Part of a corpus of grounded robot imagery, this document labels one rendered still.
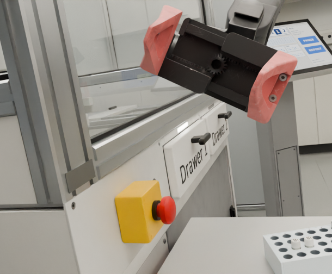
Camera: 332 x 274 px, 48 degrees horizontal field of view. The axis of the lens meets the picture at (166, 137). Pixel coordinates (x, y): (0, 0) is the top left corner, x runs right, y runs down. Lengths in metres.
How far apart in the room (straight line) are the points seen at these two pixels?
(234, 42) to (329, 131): 3.59
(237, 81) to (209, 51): 0.04
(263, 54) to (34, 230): 0.33
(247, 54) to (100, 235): 0.29
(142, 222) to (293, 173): 1.41
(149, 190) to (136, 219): 0.04
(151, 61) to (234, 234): 0.44
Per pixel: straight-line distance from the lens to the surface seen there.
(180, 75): 0.38
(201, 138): 0.81
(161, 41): 0.37
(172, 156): 0.72
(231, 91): 0.39
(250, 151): 2.60
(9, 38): 0.44
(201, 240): 0.70
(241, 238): 0.69
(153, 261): 0.70
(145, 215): 0.52
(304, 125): 3.90
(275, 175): 1.82
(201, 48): 0.40
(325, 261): 0.57
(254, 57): 0.37
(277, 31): 1.84
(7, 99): 0.45
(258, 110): 0.34
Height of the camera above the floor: 1.08
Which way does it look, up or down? 11 degrees down
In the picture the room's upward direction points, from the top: 9 degrees counter-clockwise
